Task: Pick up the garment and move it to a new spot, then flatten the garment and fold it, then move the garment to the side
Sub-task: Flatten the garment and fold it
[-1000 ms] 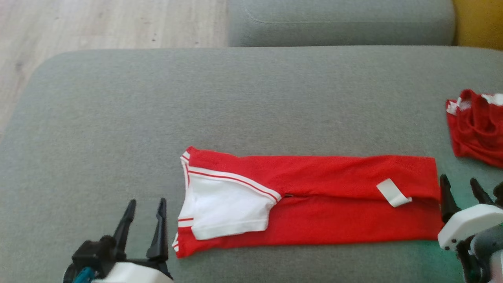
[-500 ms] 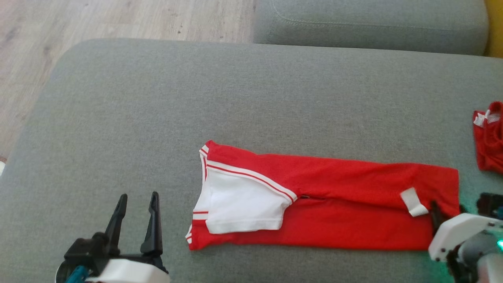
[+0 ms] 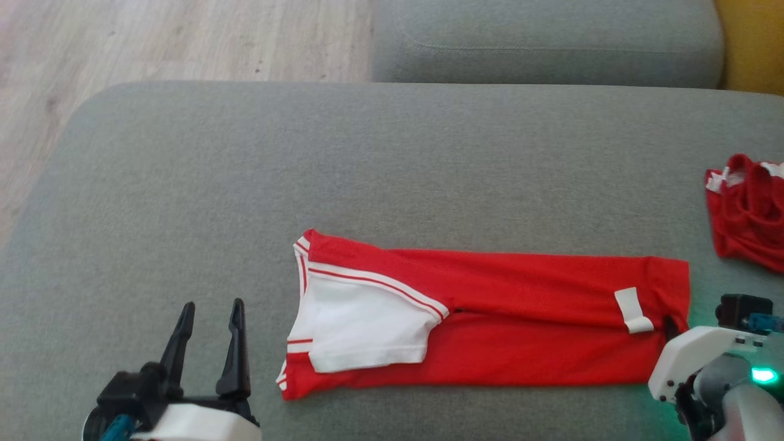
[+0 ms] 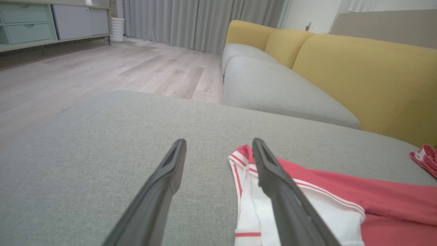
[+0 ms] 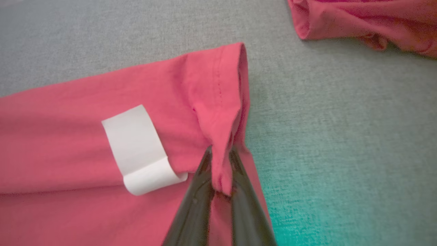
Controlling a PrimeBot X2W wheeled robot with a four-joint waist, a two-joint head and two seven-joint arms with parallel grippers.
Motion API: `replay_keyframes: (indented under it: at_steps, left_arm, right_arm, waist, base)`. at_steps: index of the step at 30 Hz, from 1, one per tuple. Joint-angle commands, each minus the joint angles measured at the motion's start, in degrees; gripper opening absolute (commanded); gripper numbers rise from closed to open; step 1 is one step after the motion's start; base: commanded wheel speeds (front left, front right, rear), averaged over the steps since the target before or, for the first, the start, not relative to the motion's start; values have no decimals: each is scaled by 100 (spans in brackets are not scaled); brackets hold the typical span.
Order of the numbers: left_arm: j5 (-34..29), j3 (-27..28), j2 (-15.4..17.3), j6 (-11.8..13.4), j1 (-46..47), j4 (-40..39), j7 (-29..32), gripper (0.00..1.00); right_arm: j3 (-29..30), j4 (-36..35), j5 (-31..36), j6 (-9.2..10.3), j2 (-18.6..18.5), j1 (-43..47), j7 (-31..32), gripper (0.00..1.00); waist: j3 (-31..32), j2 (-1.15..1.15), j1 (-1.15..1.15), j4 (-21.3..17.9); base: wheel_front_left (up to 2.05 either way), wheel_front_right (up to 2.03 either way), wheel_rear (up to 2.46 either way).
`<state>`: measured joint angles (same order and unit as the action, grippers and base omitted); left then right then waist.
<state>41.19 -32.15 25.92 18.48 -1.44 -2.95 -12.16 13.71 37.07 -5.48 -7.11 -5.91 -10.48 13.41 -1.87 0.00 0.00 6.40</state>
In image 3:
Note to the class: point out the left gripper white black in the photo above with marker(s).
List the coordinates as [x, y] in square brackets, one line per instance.
[184, 422]

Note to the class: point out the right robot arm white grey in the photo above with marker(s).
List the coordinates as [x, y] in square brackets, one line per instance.
[735, 410]

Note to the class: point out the red Bulls basketball shorts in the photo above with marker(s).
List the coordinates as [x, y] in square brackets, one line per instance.
[747, 220]

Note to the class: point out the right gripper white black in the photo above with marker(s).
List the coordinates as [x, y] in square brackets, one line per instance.
[692, 349]

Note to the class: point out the large grey chaise cushion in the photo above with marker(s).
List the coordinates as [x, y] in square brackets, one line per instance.
[306, 171]

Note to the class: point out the wide yellow sofa back cushion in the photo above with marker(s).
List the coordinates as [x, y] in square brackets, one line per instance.
[756, 43]

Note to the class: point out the red white-sleeved jersey shirt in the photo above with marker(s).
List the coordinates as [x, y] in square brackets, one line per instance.
[520, 331]

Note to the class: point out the grey sofa seat cushion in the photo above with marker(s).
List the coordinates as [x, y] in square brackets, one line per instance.
[551, 37]

